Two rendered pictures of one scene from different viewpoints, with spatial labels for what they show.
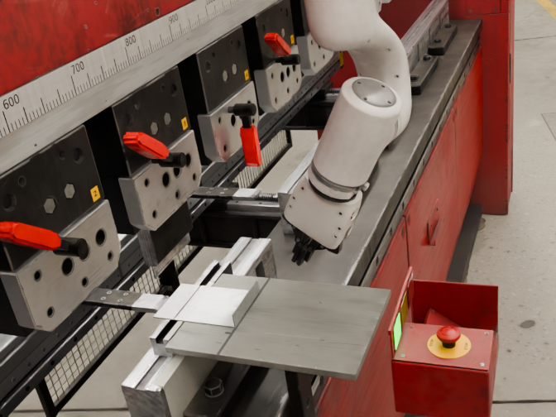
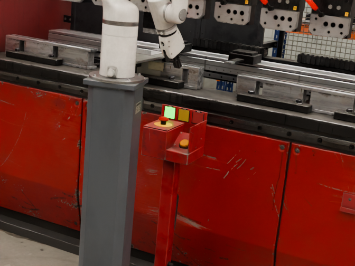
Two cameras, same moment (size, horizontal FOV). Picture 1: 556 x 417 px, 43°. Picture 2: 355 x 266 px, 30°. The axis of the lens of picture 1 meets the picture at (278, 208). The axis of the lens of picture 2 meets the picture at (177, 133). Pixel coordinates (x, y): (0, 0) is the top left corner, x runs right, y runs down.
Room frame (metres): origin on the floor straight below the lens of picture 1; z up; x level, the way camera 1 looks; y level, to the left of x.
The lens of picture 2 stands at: (1.00, -2.76, 1.43)
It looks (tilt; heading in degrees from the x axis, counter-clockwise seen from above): 15 degrees down; 90
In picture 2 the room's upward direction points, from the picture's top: 5 degrees clockwise
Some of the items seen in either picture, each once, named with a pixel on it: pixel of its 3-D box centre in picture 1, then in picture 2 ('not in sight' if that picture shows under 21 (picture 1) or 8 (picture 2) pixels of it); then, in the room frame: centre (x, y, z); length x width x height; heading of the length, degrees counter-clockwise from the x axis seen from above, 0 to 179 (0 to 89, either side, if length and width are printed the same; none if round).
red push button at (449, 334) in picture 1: (448, 339); (163, 121); (0.93, -0.25, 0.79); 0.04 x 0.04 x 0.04
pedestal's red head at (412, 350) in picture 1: (447, 341); (174, 133); (0.98, -0.26, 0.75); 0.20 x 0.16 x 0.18; 156
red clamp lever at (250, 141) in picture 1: (246, 135); not in sight; (0.96, 0.03, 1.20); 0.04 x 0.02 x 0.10; 64
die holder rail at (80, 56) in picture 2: not in sight; (50, 51); (0.35, 0.39, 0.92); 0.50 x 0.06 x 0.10; 154
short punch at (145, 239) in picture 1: (165, 229); (153, 22); (0.85, 0.15, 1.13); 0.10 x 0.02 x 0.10; 154
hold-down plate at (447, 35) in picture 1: (443, 39); not in sight; (2.45, -0.68, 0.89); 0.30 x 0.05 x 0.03; 154
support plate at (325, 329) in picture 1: (280, 320); (134, 56); (0.78, 0.02, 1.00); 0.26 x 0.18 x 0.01; 64
